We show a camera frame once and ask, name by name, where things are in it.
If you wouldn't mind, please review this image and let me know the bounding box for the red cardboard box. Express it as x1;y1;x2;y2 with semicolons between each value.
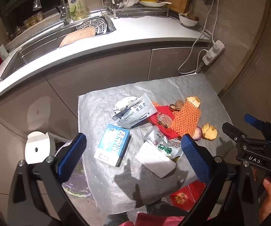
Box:
169;180;208;211

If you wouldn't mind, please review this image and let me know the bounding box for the green white snack packet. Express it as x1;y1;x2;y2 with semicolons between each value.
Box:
144;125;184;163

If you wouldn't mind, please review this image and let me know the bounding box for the yellow broken biscuit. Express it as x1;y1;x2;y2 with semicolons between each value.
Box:
202;124;218;140

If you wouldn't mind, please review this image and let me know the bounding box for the white bowl with food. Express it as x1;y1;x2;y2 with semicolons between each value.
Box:
178;12;200;27

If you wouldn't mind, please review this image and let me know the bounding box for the torn bread piece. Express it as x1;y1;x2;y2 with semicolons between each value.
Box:
186;96;201;109

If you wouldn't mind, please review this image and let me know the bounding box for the white power strip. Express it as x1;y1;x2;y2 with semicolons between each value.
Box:
202;40;226;65

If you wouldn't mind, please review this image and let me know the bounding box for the pink dish cloth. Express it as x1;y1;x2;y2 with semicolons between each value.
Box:
60;26;96;47

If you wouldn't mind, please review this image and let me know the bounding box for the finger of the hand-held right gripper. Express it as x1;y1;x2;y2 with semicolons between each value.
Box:
222;122;247;143
244;114;271;139

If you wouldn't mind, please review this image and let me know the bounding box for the pink garment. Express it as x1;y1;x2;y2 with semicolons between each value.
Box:
135;213;190;226

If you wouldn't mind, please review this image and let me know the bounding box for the white round stool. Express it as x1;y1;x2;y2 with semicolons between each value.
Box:
25;131;56;165

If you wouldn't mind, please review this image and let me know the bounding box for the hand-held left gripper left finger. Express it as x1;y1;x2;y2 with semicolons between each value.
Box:
7;132;89;226

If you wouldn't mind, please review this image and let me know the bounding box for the white plate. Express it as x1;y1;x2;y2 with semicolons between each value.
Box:
138;1;165;7

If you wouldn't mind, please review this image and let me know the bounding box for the green label dish soap bottle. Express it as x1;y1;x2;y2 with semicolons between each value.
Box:
67;0;87;21

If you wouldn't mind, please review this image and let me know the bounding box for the grey dimpled table mat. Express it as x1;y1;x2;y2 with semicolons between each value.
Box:
78;73;235;217

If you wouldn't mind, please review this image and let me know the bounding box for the blue and white box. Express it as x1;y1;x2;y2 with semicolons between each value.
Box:
94;124;130;167

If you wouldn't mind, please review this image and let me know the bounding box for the crumpled white tissue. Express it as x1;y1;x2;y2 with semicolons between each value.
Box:
114;96;138;111

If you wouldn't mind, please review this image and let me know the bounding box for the orange foam fruit net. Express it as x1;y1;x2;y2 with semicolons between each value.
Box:
151;98;202;137

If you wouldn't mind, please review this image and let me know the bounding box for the round bin with purple bag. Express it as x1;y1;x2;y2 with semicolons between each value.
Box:
55;140;92;198

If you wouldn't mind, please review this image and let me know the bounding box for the white power cable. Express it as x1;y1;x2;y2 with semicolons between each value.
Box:
198;0;222;44
178;32;212;74

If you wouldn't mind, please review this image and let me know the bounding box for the white foam block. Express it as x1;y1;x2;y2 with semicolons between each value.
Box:
135;141;177;178

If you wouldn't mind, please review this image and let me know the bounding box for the chrome kitchen faucet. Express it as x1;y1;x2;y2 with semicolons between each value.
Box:
33;0;71;24

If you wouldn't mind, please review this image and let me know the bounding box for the red envelope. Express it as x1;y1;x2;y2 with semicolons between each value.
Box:
150;105;180;139

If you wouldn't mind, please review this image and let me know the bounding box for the stainless steel sink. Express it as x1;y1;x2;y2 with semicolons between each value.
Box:
0;14;117;84

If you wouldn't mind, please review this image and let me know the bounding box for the white printed mask wrapper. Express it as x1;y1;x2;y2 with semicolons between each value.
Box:
112;93;156;129

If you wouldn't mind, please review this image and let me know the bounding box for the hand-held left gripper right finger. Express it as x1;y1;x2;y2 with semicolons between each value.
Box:
180;134;260;226

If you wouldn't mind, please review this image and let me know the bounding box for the small white box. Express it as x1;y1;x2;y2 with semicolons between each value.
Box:
0;46;9;60

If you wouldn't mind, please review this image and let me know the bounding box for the glass dish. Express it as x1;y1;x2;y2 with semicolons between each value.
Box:
24;12;43;26

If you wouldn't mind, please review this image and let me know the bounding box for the small purple onion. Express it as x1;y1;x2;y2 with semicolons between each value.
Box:
193;126;205;142

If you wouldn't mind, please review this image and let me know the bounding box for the round metal steamer rack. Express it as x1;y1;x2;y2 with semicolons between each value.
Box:
76;18;108;36

